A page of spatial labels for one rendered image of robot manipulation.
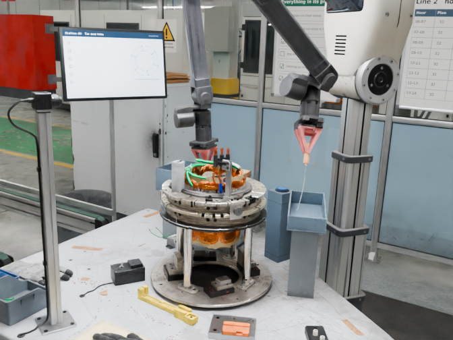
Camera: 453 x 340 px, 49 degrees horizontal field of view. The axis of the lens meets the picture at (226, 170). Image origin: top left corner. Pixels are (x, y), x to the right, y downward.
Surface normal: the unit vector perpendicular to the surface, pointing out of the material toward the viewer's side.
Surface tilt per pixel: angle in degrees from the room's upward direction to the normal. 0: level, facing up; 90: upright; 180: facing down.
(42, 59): 90
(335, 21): 90
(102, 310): 0
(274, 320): 0
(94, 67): 83
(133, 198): 90
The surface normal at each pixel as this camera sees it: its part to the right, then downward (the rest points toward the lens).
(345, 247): 0.37, 0.25
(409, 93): -0.51, 0.20
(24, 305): 0.86, 0.21
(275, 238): -0.78, 0.13
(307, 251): -0.16, 0.25
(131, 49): 0.53, 0.11
